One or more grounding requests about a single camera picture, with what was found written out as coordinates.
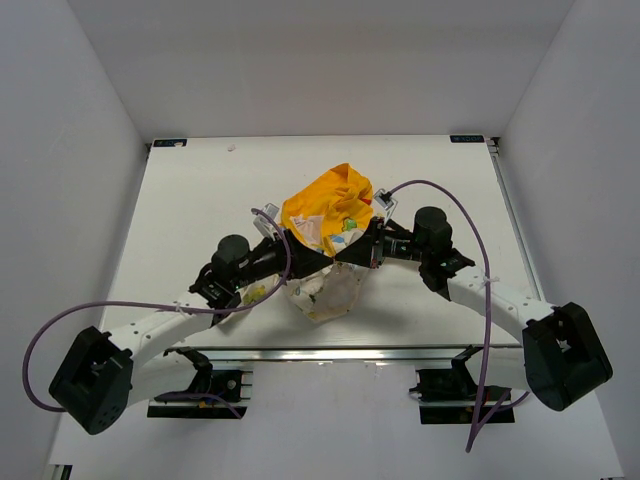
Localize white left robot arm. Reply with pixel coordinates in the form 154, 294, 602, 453
49, 230, 333, 435

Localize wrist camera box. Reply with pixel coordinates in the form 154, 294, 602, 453
371, 188, 398, 223
251, 203, 281, 240

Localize aluminium right side rail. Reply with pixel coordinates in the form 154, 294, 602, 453
488, 137, 571, 361

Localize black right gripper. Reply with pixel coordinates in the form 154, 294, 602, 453
335, 217, 429, 269

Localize cream dinosaur print baby jacket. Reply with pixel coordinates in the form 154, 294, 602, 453
214, 161, 396, 324

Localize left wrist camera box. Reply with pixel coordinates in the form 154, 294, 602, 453
251, 203, 281, 240

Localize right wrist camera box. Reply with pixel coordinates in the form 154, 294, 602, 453
371, 188, 398, 223

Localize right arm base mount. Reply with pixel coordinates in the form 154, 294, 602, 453
409, 369, 515, 425

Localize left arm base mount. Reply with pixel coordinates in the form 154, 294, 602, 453
146, 363, 253, 420

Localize blue right corner label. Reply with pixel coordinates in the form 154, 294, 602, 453
449, 134, 485, 144

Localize aluminium front table rail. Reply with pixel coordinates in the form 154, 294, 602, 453
89, 345, 571, 365

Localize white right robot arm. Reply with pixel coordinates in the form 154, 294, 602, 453
336, 207, 613, 411

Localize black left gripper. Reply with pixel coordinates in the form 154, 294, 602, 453
233, 230, 333, 290

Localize blue left corner label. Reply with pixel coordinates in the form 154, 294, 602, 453
152, 138, 187, 148

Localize blue corner label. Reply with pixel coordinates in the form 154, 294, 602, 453
449, 134, 485, 144
152, 138, 187, 148

